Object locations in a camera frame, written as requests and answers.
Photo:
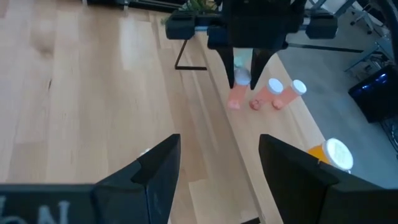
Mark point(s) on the black aluminium table frame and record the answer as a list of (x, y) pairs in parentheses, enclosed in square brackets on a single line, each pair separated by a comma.
[(149, 4)]

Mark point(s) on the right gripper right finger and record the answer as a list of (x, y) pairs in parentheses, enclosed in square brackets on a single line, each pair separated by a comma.
[(311, 199)]

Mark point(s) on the small green pill bottle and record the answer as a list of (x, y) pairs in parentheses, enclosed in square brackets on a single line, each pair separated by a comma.
[(244, 57)]

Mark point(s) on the potted succulent plant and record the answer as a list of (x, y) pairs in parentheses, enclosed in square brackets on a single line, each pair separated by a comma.
[(199, 4)]

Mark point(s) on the black case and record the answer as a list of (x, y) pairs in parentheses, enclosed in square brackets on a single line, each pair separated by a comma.
[(376, 93)]

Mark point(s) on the orange pill bottle white cap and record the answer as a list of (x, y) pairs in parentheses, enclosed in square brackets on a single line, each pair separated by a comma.
[(337, 154)]

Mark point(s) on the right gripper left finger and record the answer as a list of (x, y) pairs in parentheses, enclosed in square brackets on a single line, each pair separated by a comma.
[(146, 193)]

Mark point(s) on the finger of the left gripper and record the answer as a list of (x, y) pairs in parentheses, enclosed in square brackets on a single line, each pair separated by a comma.
[(258, 65), (228, 65)]

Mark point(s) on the small pink pill bottle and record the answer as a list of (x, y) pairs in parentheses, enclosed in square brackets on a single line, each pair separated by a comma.
[(237, 93), (264, 95), (287, 95)]

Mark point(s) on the grey chair base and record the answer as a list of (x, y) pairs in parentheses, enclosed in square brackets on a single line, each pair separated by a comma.
[(370, 40)]

